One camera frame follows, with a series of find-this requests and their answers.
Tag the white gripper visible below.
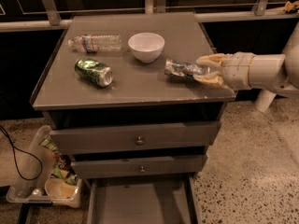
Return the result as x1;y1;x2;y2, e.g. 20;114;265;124
193;52;255;91

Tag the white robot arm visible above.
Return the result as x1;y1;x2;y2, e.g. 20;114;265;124
193;23;299;112

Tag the grey top drawer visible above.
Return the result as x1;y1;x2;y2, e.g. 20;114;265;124
50;121;221;155

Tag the grey drawer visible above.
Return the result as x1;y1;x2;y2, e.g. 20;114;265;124
87;174;202;224
50;121;221;155
72;155;207;179

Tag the grey middle drawer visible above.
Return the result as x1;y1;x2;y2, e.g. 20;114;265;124
72;155;207;179

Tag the grey drawer cabinet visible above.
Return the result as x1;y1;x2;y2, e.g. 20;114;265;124
30;12;238;180

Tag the green soda can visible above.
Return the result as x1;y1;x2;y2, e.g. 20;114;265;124
75;58;113;88

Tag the grey bottom drawer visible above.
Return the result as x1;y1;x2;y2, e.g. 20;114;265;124
87;174;202;224

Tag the white bowl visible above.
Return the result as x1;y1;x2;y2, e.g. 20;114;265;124
128;33;165;63

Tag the yellow object on railing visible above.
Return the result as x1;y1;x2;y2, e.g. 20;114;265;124
283;1;299;13

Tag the clear plastic water bottle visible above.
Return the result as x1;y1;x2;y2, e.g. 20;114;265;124
67;35;121;53

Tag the brown snack bag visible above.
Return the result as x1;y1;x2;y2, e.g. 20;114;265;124
57;155;71;171

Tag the green snack bag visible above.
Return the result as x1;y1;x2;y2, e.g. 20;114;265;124
39;134;61;157

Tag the cream bowl in bin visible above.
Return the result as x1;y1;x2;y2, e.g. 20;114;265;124
45;178;78;199

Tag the clear plastic storage bin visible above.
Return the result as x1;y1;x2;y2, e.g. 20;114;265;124
7;125;82;208

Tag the small silver ball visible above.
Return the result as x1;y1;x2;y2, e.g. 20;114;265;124
32;189;43;196

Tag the metal railing frame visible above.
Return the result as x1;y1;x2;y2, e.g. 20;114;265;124
0;0;299;33

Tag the black cable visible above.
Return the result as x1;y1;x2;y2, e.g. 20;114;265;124
0;124;44;182

